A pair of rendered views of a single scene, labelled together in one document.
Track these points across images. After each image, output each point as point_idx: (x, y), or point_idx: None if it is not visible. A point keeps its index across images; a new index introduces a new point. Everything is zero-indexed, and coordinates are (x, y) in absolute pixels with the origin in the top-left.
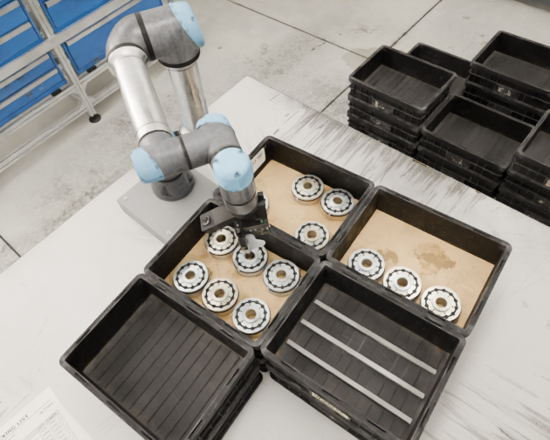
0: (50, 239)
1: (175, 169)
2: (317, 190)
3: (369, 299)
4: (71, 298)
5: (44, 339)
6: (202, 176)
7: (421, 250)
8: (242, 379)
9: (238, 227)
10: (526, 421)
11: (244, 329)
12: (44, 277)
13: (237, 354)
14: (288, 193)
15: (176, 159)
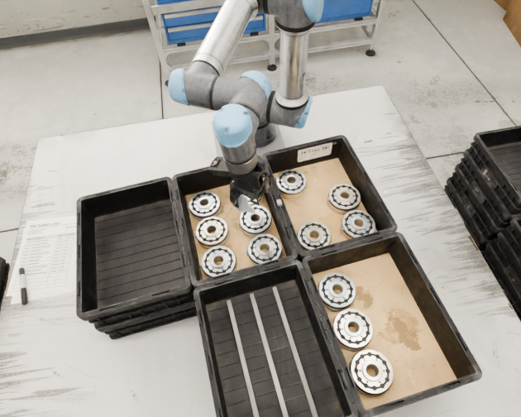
0: (158, 123)
1: (197, 101)
2: (349, 203)
3: (313, 318)
4: (138, 169)
5: (104, 184)
6: (280, 140)
7: (398, 313)
8: (172, 300)
9: (232, 183)
10: None
11: (205, 267)
12: (136, 145)
13: None
14: (327, 192)
15: (201, 93)
